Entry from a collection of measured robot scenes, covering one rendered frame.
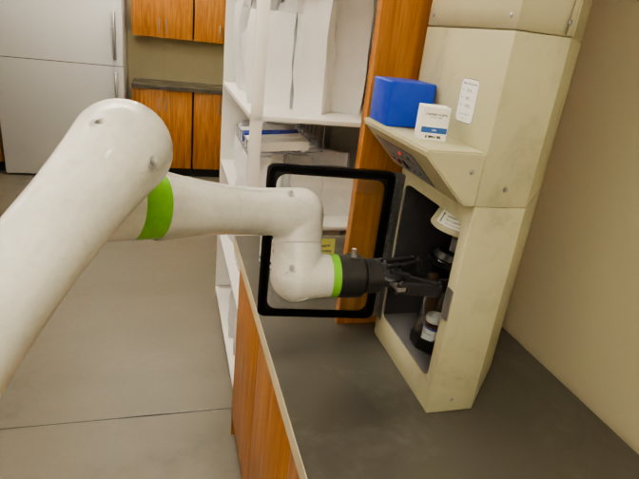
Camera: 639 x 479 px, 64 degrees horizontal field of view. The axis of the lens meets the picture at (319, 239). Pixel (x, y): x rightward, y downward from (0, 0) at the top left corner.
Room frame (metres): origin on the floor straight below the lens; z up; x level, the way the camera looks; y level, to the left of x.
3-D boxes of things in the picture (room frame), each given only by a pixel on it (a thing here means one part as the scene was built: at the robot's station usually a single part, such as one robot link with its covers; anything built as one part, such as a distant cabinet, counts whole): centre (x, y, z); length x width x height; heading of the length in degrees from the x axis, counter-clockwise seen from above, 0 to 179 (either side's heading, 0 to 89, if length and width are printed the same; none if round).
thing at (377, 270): (1.01, -0.14, 1.20); 0.09 x 0.08 x 0.07; 106
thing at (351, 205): (1.17, -0.01, 1.19); 0.30 x 0.01 x 0.40; 100
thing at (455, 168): (1.04, -0.17, 1.46); 0.32 x 0.11 x 0.10; 18
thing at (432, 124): (0.99, -0.18, 1.54); 0.05 x 0.05 x 0.06; 3
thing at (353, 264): (0.99, -0.07, 1.21); 0.09 x 0.06 x 0.12; 16
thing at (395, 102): (1.13, -0.14, 1.56); 0.10 x 0.10 x 0.09; 18
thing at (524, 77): (1.09, -0.34, 1.33); 0.32 x 0.25 x 0.77; 18
